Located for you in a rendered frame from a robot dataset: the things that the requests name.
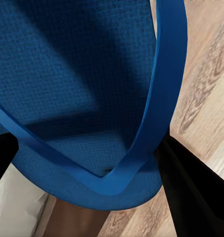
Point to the bed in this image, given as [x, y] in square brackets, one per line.
[28, 211]

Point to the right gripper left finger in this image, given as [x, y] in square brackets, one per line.
[8, 149]

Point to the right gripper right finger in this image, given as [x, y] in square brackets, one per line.
[194, 192]

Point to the sandal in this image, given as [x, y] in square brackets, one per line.
[89, 92]

